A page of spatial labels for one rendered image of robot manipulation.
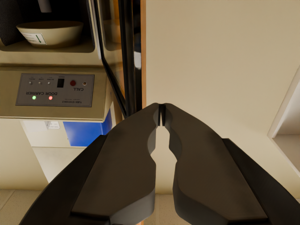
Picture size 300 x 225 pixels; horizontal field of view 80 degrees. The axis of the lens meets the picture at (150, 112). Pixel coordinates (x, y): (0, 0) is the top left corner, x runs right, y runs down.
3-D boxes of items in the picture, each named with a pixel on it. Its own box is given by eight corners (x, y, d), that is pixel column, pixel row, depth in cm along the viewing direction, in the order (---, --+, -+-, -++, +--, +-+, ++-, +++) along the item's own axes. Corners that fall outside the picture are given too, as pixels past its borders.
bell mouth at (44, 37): (91, 20, 60) (93, 38, 63) (38, 20, 60) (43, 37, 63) (69, 29, 45) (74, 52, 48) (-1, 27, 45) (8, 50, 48)
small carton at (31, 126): (45, 103, 52) (51, 120, 56) (26, 105, 51) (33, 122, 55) (41, 112, 48) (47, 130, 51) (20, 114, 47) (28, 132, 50)
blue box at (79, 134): (109, 102, 54) (112, 126, 58) (76, 101, 54) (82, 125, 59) (101, 121, 45) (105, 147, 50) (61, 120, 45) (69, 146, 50)
